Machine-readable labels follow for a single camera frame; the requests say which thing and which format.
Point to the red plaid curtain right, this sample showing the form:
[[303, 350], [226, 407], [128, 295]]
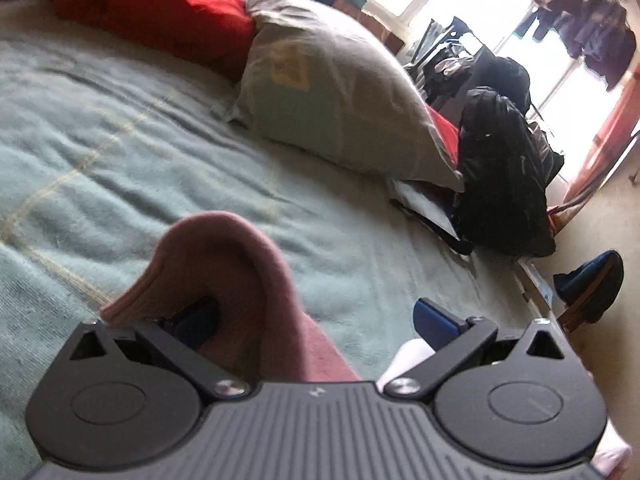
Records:
[[607, 148]]

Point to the pink and white sweater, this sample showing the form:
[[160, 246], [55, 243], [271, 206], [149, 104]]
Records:
[[224, 291]]

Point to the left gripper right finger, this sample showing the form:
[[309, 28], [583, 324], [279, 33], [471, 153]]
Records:
[[512, 399]]

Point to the wooden chair with clothes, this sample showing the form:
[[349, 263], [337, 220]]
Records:
[[589, 290]]

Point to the black backpack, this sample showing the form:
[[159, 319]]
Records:
[[506, 168]]

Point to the red quilt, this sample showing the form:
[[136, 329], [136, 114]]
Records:
[[447, 132], [214, 33]]

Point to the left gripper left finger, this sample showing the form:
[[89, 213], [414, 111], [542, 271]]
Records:
[[117, 398]]

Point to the blue white book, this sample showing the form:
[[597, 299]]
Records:
[[535, 288]]

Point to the red quilt right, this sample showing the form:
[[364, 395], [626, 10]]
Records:
[[447, 132]]

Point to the red quilt left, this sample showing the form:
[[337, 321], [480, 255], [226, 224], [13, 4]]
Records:
[[214, 33]]

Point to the green topped box pile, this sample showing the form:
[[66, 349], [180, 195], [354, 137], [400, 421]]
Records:
[[355, 9]]

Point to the green plaid bed blanket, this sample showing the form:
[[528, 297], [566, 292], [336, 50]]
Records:
[[106, 144]]

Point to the grey green pillow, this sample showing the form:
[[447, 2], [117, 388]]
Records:
[[318, 80]]

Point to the clothes rack with garments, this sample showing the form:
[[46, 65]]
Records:
[[444, 70]]

